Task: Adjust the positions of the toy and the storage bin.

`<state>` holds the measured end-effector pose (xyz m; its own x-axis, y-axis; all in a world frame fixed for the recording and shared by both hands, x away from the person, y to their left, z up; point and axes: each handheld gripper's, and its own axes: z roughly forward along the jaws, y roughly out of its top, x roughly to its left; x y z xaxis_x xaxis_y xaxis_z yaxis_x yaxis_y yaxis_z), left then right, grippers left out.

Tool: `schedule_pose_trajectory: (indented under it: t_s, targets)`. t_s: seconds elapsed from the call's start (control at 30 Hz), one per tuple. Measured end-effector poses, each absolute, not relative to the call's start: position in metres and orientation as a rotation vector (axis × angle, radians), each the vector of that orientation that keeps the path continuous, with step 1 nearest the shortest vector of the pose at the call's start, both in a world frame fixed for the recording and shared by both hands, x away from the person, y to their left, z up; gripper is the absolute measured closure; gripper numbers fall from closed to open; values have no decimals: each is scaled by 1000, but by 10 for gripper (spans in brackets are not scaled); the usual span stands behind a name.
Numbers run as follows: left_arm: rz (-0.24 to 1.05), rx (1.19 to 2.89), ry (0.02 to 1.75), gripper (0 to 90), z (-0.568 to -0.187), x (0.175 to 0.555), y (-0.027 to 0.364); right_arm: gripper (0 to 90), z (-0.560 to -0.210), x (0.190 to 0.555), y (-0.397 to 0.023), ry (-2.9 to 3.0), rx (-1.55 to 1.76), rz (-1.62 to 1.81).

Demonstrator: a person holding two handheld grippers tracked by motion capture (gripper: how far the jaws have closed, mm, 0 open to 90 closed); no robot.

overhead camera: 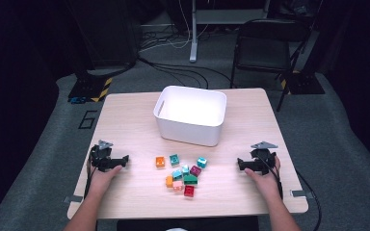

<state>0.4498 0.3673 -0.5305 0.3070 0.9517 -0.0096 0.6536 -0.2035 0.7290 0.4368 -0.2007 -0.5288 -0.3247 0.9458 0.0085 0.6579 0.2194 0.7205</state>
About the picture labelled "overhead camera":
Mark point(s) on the small blue object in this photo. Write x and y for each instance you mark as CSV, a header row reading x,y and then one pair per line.
x,y
77,100

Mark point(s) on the grey tape piece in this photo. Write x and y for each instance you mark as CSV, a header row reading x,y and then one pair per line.
x,y
299,193
73,199

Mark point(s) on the small light aqua toy block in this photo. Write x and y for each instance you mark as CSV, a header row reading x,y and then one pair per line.
x,y
185,169

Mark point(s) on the person's left hand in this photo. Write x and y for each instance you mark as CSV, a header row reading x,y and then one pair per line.
x,y
101,183

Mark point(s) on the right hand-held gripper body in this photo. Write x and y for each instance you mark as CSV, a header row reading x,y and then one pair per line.
x,y
263,160

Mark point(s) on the red toy block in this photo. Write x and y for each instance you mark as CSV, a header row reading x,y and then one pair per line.
x,y
189,191

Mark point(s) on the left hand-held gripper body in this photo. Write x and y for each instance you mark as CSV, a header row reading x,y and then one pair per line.
x,y
102,158

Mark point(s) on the person's dark clothing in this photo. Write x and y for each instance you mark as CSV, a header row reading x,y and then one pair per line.
x,y
221,224

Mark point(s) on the person's white garment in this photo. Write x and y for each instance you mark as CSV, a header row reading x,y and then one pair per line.
x,y
176,229

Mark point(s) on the magenta toy block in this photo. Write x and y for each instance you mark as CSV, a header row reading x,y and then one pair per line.
x,y
195,171

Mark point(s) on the pink toy block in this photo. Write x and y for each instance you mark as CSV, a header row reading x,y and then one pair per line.
x,y
178,186

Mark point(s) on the dark cabinet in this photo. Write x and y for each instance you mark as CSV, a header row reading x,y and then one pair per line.
x,y
109,35

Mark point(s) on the black yellow striped stand base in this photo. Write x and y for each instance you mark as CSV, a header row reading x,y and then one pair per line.
x,y
90,89

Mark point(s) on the teal green toy block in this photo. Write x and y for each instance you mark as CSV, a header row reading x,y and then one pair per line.
x,y
174,159

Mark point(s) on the black folding chair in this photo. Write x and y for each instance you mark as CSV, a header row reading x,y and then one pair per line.
x,y
263,48

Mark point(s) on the grey metal desk frame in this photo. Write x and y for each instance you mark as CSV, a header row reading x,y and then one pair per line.
x,y
193,38

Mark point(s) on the turquoise toy block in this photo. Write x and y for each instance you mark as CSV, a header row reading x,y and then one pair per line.
x,y
201,162

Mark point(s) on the person's right hand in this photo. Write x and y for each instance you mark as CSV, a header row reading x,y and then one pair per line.
x,y
269,186

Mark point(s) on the dark green toy block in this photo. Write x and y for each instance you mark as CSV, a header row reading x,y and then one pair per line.
x,y
190,180

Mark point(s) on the white plastic bin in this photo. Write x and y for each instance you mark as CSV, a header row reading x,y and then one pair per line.
x,y
189,112

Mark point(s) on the small orange toy block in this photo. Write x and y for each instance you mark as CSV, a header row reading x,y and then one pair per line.
x,y
169,181

